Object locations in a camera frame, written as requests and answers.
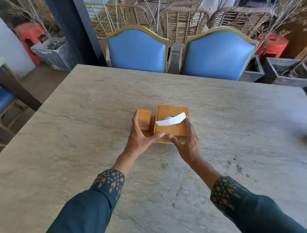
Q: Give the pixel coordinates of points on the dark pillar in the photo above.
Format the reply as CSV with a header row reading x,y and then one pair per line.
x,y
79,33

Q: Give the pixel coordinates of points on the person's right hand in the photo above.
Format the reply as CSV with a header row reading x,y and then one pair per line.
x,y
190,148

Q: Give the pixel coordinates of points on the small wooden box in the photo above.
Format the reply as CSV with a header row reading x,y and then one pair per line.
x,y
144,118

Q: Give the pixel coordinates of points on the white tissue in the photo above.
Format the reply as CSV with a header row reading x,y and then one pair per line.
x,y
170,120

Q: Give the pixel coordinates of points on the person's right forearm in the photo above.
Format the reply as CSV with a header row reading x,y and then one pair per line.
x,y
239,201

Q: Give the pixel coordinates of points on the red plastic stool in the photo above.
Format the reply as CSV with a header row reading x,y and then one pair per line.
x,y
273,46
28,36

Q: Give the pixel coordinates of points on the person's left thumb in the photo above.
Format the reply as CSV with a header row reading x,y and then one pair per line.
x,y
154,137

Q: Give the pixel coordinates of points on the grey stone planter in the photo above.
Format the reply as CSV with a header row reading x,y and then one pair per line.
x,y
54,54
254,72
285,72

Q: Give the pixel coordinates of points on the person's left forearm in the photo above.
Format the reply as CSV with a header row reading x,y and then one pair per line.
x,y
96,199

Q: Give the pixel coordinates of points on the blue upholstered chair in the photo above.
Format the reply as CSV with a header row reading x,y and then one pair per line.
x,y
6,100
218,57
136,51

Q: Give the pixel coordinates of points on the person's left hand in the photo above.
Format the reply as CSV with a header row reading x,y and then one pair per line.
x,y
136,141

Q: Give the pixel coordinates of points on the wooden tissue box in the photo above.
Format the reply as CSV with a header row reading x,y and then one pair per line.
x,y
171,129

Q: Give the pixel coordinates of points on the wicker chair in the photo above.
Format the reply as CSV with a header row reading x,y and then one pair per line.
x,y
112,19
183,24
242,20

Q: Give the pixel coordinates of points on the person's right thumb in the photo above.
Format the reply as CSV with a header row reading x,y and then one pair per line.
x,y
174,139

